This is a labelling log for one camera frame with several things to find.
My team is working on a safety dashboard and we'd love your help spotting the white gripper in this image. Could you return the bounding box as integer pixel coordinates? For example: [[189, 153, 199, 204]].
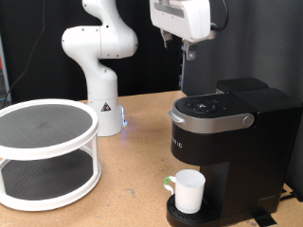
[[149, 0, 212, 61]]

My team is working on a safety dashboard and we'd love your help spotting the white mug with green-marked handle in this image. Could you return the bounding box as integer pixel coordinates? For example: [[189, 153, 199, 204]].
[[163, 168, 206, 215]]

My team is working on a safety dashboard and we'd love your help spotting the black Keurig coffee machine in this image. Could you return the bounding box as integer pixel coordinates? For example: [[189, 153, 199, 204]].
[[166, 87, 303, 227]]

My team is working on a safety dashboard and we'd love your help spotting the white two-tier turntable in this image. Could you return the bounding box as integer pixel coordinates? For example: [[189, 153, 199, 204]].
[[0, 98, 102, 212]]

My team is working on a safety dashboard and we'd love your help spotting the grey metal rack upright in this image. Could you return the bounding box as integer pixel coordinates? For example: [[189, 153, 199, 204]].
[[0, 34, 12, 105]]

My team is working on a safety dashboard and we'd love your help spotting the black tape patch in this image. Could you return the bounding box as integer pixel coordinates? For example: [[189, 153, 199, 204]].
[[251, 207, 278, 227]]

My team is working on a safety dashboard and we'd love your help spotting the aluminium frame profile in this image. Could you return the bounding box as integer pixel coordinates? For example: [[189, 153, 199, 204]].
[[180, 0, 190, 93]]

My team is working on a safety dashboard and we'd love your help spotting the black camera cable on arm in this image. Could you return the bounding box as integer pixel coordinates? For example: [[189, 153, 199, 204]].
[[210, 0, 229, 32]]

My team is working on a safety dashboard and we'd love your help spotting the thin black hanging cable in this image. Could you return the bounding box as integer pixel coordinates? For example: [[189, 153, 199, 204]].
[[3, 0, 45, 102]]

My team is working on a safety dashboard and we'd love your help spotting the black power cable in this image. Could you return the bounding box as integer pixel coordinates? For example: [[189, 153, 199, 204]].
[[278, 188, 299, 203]]

